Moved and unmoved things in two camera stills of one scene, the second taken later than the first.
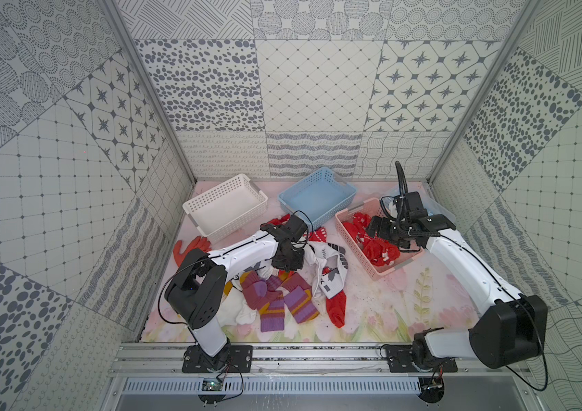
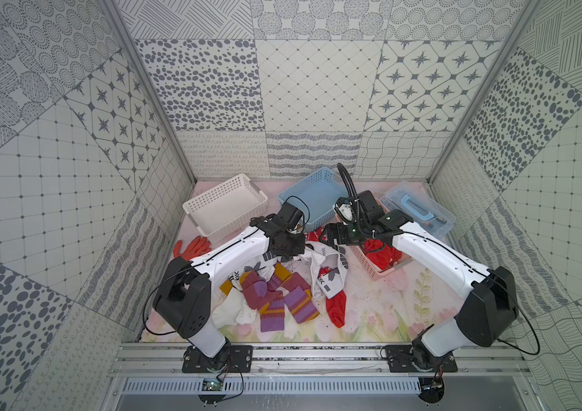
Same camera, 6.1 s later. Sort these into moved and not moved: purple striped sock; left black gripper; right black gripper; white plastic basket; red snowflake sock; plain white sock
Moved: left black gripper; right black gripper
Not moved: plain white sock; red snowflake sock; purple striped sock; white plastic basket
